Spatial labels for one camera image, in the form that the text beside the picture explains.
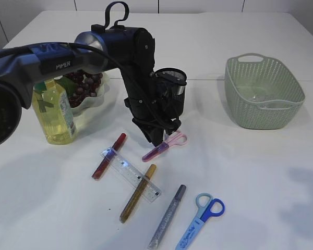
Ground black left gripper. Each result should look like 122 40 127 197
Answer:
121 70 182 146

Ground pink capped scissors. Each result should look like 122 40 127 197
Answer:
142 131 188 163

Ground blue capped scissors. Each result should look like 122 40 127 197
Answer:
175 193 225 250

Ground purple artificial grape bunch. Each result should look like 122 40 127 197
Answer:
55 70 104 108

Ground clear plastic sheet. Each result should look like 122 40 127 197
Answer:
246 91 285 107

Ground yellow tea drink bottle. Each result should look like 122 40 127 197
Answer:
32 79 77 145

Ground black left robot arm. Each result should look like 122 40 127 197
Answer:
0 24 186 146

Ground red glitter glue pen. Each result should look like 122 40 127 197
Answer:
92 133 127 180

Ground black mesh pen holder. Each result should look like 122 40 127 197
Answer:
155 68 187 119

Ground gold glitter glue pen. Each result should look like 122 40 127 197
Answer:
119 164 157 223

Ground clear plastic ruler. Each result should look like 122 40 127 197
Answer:
100 147 162 203

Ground silver glitter glue pen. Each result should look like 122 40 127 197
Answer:
148 184 187 249

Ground green plastic woven basket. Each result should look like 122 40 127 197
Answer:
224 53 305 130

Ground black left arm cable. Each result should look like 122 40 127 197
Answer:
0 1 180 131

